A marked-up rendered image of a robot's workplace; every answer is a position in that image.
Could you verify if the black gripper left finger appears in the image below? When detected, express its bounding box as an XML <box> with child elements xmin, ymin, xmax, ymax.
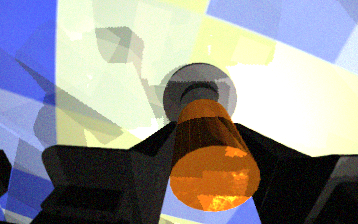
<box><xmin>41</xmin><ymin>121</ymin><xmax>177</xmax><ymax>224</ymax></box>

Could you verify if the orange cylinder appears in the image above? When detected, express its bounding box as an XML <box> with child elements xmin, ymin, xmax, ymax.
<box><xmin>169</xmin><ymin>99</ymin><xmax>261</xmax><ymax>212</ymax></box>

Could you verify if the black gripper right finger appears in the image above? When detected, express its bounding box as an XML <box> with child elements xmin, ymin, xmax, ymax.
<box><xmin>233</xmin><ymin>123</ymin><xmax>358</xmax><ymax>224</ymax></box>

